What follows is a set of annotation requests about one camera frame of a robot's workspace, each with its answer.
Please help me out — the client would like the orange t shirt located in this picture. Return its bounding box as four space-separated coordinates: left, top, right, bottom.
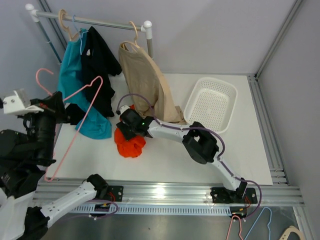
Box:
114 104 147 159

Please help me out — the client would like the beige t shirt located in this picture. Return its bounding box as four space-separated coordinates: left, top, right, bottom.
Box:
118 41 186 125

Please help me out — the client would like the pink wire hanger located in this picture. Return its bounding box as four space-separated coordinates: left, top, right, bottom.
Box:
44 75 104 183

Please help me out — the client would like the black t shirt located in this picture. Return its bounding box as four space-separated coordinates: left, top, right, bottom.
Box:
80 26 122 119

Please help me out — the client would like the light blue wire hanger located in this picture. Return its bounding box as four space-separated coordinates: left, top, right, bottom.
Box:
72 14 88 55

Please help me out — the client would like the beige plastic hanger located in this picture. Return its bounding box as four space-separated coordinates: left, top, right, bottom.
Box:
120 20 141 53

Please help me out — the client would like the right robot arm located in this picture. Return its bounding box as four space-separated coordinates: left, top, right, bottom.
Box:
116 105 248 203

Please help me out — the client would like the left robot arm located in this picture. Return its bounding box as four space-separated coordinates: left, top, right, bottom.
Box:
0 89 109 240

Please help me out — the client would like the teal t shirt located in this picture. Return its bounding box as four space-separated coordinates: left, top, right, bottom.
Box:
57 28 112 140

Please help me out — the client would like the beige hanger on floor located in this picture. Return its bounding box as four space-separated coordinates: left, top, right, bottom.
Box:
279 225 305 240

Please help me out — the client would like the white perforated plastic basket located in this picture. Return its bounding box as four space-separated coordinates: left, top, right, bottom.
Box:
183 77 238 134

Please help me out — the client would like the silver clothes rack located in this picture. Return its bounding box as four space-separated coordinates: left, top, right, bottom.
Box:
25 3 154 58

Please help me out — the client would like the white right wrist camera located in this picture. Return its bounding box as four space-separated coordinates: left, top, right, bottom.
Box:
116 105 131 116

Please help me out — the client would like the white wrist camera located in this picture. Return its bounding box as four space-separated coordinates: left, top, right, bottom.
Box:
116 105 131 116
0 88 44 116

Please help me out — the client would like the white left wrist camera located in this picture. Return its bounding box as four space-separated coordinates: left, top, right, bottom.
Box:
0 88 44 116

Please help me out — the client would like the beige hanger on rail end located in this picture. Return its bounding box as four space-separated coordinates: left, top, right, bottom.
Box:
58 9 79 42

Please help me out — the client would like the aluminium mounting rail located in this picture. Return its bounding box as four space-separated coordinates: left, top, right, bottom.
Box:
33 179 305 207

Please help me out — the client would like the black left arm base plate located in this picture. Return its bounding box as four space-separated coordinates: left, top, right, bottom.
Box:
101 185 124 202

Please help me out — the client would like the white slotted cable duct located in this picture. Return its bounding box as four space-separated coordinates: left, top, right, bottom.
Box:
70 203 232 216

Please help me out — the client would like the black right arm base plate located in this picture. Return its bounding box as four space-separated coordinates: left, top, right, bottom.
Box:
210 187 258 204

